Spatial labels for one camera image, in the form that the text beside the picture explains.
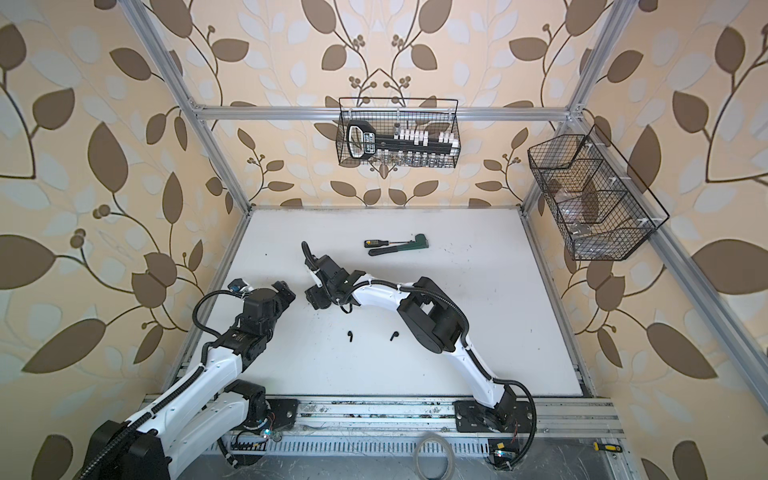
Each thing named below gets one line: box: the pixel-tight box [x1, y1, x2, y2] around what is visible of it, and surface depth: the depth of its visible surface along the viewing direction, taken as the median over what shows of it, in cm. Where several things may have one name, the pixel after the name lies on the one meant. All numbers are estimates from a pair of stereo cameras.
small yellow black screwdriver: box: [593, 442, 623, 453], surface depth 71 cm
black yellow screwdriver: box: [364, 240, 409, 247], surface depth 110 cm
